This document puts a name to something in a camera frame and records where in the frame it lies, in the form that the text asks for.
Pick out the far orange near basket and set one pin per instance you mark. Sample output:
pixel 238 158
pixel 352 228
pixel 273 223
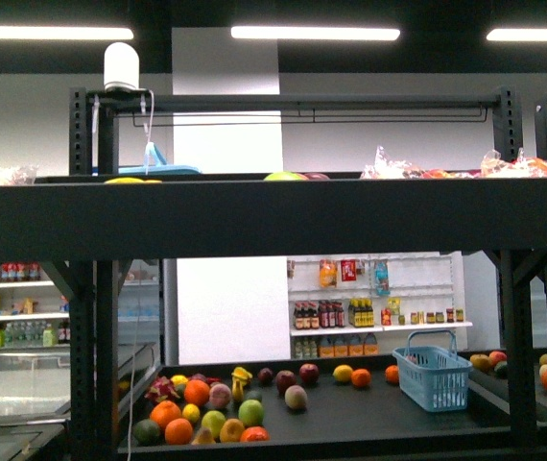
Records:
pixel 392 375

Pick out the ceiling light strip middle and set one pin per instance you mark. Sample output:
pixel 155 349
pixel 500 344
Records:
pixel 315 33

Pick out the far yellow lemon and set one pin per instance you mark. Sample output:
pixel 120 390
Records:
pixel 343 373

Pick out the black metal shelf rack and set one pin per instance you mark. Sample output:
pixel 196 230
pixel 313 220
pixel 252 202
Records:
pixel 84 230

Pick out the ceiling light strip right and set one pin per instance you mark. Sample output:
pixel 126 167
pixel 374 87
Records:
pixel 518 35

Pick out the far peach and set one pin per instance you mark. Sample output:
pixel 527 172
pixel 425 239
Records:
pixel 296 398

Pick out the ceiling light strip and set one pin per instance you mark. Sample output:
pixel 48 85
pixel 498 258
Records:
pixel 315 33
pixel 64 33
pixel 518 35

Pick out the bagged fruit shelf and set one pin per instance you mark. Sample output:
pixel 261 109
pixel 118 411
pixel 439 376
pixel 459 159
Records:
pixel 383 168
pixel 493 166

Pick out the blue basket on top shelf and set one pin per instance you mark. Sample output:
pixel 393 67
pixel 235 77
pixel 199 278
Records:
pixel 155 163

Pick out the white wall product shelf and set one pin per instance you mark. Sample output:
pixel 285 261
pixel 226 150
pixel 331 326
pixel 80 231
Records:
pixel 370 303

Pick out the yellow fruit top shelf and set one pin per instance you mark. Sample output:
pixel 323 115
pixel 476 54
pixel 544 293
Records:
pixel 130 180

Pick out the bagged fruit middle top shelf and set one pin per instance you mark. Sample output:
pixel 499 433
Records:
pixel 383 168

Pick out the light blue shopping basket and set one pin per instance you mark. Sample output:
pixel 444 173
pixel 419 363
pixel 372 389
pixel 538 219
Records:
pixel 435 378

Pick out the plastic bag left top shelf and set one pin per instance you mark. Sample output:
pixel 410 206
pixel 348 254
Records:
pixel 18 175

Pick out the ceiling light strip left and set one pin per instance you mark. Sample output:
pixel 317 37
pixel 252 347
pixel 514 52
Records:
pixel 64 33

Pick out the far dark red apple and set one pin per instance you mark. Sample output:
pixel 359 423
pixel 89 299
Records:
pixel 284 379

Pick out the white dome camera device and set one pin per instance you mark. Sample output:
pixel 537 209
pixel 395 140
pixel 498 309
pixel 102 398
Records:
pixel 121 67

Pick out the green apple top shelf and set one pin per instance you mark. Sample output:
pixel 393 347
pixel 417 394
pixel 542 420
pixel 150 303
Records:
pixel 285 176

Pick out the far green apple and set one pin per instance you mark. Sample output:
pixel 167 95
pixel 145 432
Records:
pixel 251 413

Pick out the left drinks shelf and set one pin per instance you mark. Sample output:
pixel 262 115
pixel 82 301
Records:
pixel 33 312

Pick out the far orange beside lemon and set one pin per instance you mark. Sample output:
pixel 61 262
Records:
pixel 360 378

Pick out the bagged fruit right top shelf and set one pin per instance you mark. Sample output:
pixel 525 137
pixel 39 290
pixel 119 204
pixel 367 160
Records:
pixel 493 166

